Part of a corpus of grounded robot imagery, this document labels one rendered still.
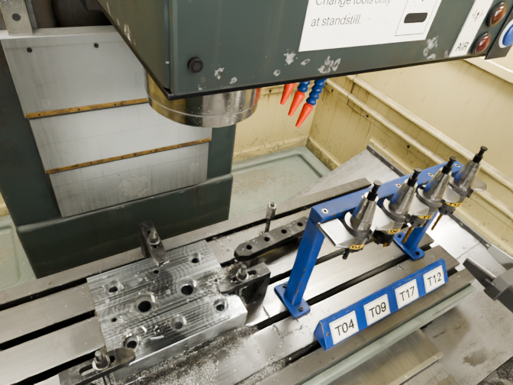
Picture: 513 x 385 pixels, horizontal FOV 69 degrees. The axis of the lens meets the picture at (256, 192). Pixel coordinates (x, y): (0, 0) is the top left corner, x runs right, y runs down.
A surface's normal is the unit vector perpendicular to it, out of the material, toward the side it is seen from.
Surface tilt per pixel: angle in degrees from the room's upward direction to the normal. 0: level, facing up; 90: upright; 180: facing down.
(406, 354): 7
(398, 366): 7
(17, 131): 90
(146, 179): 90
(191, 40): 90
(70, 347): 0
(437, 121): 90
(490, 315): 24
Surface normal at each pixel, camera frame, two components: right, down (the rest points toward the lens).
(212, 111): 0.24, 0.67
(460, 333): -0.23, -0.58
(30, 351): 0.13, -0.74
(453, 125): -0.86, 0.25
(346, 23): 0.49, 0.62
